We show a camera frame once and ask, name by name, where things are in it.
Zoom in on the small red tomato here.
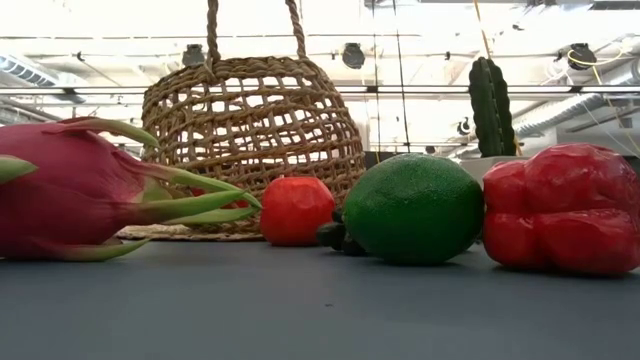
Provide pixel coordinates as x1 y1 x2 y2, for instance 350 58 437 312
258 174 337 248

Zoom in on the woven wicker basket with handles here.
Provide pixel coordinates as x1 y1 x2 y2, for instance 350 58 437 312
115 0 368 243

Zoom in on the red bell pepper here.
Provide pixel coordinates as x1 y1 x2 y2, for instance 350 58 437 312
481 142 640 277

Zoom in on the pink dragon fruit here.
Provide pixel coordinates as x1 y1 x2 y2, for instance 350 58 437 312
0 117 264 264

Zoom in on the dark purple grape bunch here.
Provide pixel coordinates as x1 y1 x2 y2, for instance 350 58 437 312
315 208 370 258

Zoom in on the large green lime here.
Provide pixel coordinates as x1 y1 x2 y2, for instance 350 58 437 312
342 152 485 267

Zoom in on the thin black vertical pole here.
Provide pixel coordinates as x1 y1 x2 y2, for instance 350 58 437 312
370 0 382 151

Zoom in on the green cactus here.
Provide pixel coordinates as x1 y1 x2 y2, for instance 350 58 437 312
468 56 517 158

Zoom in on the black hanging cable with loop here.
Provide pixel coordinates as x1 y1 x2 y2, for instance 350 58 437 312
391 0 412 154

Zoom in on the long horizontal ceiling rail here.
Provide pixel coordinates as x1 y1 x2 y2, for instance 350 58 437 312
0 85 640 97

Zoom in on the silver ceiling air duct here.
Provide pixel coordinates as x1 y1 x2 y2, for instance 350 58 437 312
0 52 64 90
513 92 640 140

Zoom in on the thin yellow ceiling wire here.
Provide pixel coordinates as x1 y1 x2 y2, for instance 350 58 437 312
566 47 640 157

